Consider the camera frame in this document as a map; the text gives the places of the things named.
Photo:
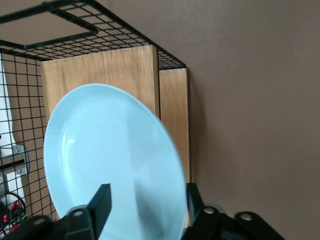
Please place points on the grey metal bracket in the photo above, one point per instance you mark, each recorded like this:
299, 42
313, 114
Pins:
20, 150

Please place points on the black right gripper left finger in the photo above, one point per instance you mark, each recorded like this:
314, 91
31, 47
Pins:
100, 207

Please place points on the light blue round plate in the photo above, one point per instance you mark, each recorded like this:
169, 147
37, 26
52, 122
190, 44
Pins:
112, 150

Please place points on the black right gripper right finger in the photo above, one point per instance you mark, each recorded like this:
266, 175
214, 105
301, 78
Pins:
197, 212

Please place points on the brown table cover sheet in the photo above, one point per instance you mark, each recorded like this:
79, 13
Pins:
250, 100

